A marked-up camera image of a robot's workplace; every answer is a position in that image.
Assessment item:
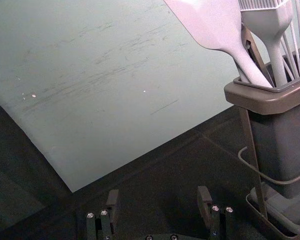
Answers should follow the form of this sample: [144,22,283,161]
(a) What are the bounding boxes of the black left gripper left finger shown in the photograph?
[85,189,120,240]

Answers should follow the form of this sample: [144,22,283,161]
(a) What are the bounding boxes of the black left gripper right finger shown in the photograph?
[197,185,236,240]

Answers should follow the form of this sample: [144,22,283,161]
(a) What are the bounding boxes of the grey drip tray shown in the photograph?
[249,184,300,226]

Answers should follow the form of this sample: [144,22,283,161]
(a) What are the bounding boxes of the black rack with steel bars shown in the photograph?
[237,106,300,240]

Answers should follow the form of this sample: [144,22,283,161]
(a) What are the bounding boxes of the black table cloth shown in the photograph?
[0,96,300,240]

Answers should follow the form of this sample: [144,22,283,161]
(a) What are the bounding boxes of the grey plastic utensil holder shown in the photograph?
[223,72,300,199]

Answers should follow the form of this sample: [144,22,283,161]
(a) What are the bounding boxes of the steel kitchen tongs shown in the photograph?
[241,22,276,85]

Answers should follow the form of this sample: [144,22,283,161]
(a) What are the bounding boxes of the pale grey silicone spatula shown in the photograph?
[162,0,277,88]

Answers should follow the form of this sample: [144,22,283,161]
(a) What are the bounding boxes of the pale grey basting brush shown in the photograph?
[238,0,295,89]

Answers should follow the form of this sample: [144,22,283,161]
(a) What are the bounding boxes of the plain pale wall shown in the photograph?
[0,0,300,194]

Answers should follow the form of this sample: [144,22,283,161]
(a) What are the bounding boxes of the pale grey wire whisk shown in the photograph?
[280,0,300,79]

